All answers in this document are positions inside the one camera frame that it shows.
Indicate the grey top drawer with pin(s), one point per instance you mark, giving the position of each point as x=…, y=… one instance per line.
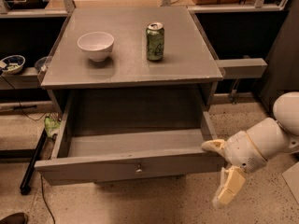
x=112, y=135

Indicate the green soda can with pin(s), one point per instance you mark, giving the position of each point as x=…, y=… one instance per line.
x=155, y=41

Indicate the grey left low shelf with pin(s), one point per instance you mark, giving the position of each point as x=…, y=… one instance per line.
x=25, y=79

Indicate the grey drawer cabinet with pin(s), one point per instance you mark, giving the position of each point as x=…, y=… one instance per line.
x=187, y=58

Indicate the small clear glass bowl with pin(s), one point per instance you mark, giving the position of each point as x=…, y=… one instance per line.
x=42, y=64

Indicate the black metal floor bar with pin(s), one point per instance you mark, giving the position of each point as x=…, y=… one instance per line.
x=25, y=184

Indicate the grey side shelf beam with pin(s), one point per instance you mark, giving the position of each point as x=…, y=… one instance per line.
x=242, y=68

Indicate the white floor board corner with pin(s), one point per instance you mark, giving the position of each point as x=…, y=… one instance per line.
x=291, y=177

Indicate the brown shoe tip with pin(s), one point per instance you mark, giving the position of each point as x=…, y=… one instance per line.
x=17, y=218

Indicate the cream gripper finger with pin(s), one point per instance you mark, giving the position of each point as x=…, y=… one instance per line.
x=216, y=145
x=232, y=181

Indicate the blue patterned bowl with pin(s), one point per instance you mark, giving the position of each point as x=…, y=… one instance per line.
x=12, y=64

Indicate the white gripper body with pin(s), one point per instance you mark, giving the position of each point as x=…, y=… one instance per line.
x=241, y=151

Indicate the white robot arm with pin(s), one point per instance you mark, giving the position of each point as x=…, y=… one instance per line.
x=279, y=134

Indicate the green snack bag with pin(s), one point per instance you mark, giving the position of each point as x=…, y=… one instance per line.
x=51, y=126

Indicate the white ceramic bowl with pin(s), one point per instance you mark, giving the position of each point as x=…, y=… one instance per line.
x=96, y=46

